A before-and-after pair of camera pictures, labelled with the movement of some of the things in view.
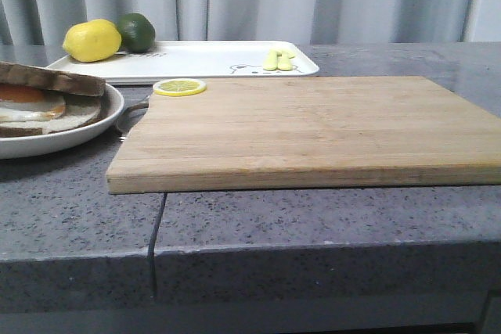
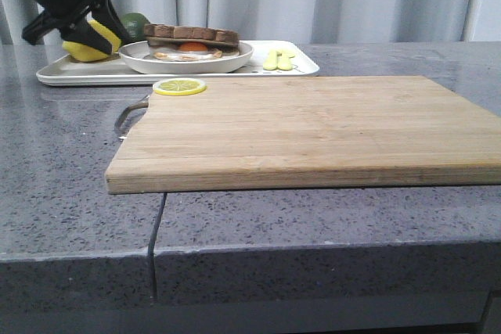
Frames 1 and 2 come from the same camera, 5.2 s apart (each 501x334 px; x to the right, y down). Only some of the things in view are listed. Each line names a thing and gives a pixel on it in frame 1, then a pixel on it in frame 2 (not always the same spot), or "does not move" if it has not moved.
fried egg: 19,102 -> 192,51
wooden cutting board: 396,132 does not move
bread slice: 79,110 -> 226,44
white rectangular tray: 173,60 does not move
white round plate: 112,107 -> 138,55
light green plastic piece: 278,59 does not move
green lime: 137,33 does not move
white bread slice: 67,82 -> 188,31
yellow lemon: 92,41 does not move
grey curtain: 308,0 does not move
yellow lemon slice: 178,87 does not move
